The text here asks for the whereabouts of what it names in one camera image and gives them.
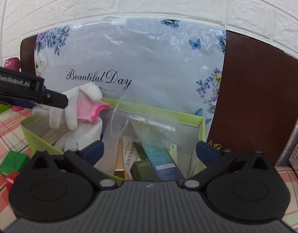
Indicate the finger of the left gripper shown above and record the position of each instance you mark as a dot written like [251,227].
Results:
[55,99]

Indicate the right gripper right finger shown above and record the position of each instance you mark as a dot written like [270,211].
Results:
[216,163]

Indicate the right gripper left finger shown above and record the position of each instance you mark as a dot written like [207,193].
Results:
[81,162]

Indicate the pink cloth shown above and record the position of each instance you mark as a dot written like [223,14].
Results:
[89,108]

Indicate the gold cardboard box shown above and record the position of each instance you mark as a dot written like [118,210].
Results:
[119,165]

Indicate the white glove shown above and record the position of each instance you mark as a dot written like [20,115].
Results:
[85,134]
[89,91]

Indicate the yellow medicine box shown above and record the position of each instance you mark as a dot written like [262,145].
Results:
[130,154]

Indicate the purple blue tall box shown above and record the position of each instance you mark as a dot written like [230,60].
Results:
[161,160]

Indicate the olive green small box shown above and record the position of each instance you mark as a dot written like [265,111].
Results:
[143,171]

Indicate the clear plastic cup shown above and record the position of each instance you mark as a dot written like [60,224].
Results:
[153,126]

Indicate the dark green box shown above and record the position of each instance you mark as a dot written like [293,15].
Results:
[13,162]

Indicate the toothpick bag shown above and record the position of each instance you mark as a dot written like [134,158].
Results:
[53,135]

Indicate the pink thermos bottle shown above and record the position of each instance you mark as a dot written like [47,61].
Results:
[14,64]

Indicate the plaid bed sheet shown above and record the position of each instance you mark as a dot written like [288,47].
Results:
[12,139]

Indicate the light green cardboard box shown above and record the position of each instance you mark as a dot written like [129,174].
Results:
[190,130]

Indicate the brown wooden headboard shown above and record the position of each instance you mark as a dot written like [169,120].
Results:
[257,105]

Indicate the floral plastic pillow bag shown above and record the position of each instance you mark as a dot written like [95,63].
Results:
[174,64]

